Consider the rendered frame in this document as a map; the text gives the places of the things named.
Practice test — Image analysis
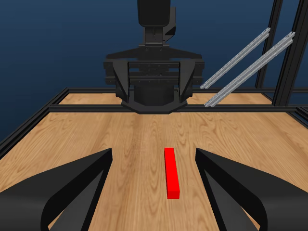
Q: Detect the silver aluminium rail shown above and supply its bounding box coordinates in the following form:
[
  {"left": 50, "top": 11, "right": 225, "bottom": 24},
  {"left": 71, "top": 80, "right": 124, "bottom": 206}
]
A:
[
  {"left": 204, "top": 31, "right": 296, "bottom": 108},
  {"left": 200, "top": 27, "right": 271, "bottom": 90}
]

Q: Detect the black table frame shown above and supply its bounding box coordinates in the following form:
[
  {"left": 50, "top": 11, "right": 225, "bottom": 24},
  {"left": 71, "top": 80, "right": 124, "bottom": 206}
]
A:
[{"left": 0, "top": 0, "right": 308, "bottom": 159}]

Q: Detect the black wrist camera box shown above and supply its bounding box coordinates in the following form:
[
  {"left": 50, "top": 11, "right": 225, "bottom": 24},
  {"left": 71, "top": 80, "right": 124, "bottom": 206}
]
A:
[{"left": 137, "top": 0, "right": 178, "bottom": 46}]

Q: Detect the thin red peg bar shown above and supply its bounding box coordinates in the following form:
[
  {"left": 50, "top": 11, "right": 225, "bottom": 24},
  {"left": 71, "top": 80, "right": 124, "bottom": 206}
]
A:
[{"left": 164, "top": 147, "right": 180, "bottom": 200}]

